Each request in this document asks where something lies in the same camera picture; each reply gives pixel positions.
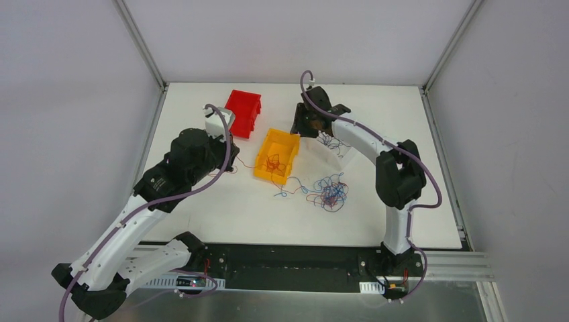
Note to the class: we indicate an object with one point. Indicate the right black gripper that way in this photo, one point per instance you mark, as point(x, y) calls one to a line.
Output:
point(304, 119)

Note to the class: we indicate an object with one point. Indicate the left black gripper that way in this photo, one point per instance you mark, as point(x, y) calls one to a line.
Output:
point(231, 149)

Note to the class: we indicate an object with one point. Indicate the red orange cable clump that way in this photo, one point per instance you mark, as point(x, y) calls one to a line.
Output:
point(275, 166)

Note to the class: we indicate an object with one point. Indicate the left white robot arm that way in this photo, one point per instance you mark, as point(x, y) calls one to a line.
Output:
point(100, 280)

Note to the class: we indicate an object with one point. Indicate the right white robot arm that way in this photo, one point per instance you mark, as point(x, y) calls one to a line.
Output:
point(399, 178)

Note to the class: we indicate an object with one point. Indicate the yellow plastic bin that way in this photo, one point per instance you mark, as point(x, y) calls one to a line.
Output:
point(277, 142)

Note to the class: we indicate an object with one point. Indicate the white plastic bin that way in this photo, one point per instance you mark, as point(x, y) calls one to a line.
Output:
point(331, 151)

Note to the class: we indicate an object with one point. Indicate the red plastic bin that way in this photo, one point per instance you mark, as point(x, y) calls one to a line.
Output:
point(246, 107)

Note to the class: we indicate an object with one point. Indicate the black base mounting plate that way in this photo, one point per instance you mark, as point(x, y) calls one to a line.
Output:
point(334, 269)

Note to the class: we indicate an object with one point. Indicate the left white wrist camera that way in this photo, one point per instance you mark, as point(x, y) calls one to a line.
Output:
point(218, 121)

